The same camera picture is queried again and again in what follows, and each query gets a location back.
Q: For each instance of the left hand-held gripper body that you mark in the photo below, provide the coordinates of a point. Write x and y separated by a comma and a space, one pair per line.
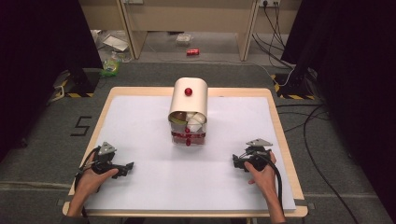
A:
106, 148

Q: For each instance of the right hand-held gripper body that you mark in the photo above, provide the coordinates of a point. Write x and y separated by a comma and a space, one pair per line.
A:
258, 142

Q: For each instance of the clear plastic drawer red knob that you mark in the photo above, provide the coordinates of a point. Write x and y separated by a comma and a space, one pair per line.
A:
199, 127
194, 140

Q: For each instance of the cream drawer cabinet red knob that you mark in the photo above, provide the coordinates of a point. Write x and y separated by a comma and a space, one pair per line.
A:
188, 102

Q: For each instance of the person's right hand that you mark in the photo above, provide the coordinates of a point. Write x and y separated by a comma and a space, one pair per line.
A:
266, 180

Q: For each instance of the person's left hand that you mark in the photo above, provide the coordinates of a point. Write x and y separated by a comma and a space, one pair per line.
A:
88, 182

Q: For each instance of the white table mat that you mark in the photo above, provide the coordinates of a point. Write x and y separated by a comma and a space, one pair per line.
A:
140, 174

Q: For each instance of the white capsule cup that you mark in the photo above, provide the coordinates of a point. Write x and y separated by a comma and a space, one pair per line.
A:
192, 126
200, 118

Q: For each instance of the black base with hazard tape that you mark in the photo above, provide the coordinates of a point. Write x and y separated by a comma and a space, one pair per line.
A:
292, 88
82, 82

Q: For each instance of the yellow-green foil capsule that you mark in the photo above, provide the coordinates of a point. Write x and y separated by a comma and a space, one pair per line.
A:
178, 121

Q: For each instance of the green plastic bag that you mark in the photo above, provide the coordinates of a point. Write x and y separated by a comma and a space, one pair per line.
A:
110, 67

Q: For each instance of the white flat packet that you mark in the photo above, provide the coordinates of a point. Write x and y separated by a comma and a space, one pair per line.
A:
115, 43

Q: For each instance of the black curtain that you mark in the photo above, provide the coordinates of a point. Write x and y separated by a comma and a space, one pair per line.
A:
358, 77
37, 62

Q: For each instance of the red drink can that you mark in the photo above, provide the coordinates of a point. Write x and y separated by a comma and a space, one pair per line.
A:
192, 52

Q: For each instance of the clear plastic container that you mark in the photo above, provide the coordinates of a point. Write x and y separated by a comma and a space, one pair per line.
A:
184, 38

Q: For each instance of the white wall socket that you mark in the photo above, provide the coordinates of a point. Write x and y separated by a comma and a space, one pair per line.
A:
269, 2

